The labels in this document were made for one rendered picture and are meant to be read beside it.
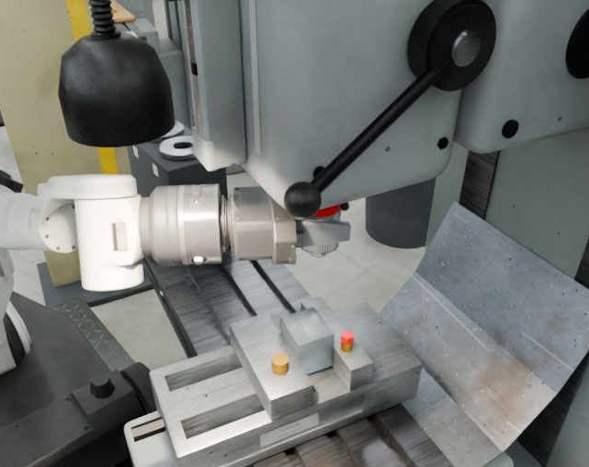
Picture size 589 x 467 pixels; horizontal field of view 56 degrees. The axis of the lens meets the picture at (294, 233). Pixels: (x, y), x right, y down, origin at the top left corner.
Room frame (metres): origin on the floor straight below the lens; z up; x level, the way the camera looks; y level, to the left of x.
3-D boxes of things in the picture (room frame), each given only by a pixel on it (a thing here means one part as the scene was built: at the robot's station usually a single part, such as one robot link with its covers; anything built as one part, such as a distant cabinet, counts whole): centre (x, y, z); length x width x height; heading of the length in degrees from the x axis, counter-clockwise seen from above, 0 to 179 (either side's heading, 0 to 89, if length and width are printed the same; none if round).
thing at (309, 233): (0.50, -0.03, 1.24); 0.06 x 0.02 x 0.03; 96
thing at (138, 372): (0.89, 0.35, 0.50); 0.20 x 0.05 x 0.20; 41
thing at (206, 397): (0.54, 0.01, 0.98); 0.35 x 0.15 x 0.11; 115
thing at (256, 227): (0.52, 0.06, 1.24); 0.13 x 0.12 x 0.10; 6
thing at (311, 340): (0.55, -0.02, 1.03); 0.06 x 0.05 x 0.06; 25
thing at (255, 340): (0.53, 0.03, 1.02); 0.15 x 0.06 x 0.04; 25
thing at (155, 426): (0.46, 0.19, 0.97); 0.04 x 0.02 x 0.02; 115
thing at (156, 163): (1.02, 0.24, 1.03); 0.22 x 0.12 x 0.20; 35
